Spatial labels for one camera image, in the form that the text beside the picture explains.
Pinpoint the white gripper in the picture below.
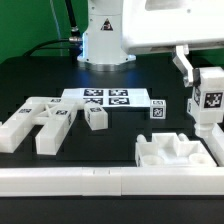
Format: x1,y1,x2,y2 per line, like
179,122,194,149
122,0,224,87

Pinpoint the white chair seat part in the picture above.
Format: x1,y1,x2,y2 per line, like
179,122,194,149
135,133,216,167

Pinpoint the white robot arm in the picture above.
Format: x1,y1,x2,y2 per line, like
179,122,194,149
78,0,224,87

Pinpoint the white marker base plate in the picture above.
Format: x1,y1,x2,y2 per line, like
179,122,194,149
62,88,150,107

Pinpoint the white right rail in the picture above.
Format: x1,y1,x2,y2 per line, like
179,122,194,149
206,124,224,167

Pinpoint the white rail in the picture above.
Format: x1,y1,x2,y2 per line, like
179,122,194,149
206,124,224,167
0,167,224,197

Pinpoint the black hanging cable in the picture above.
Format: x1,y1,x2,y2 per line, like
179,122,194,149
64,0,80,38

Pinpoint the black cable on table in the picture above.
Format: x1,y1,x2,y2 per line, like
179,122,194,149
22,37,83,57

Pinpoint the white chair back frame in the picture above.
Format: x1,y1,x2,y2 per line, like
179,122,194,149
0,97,84,155

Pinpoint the white front rail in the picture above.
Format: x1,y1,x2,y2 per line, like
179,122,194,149
0,167,224,197

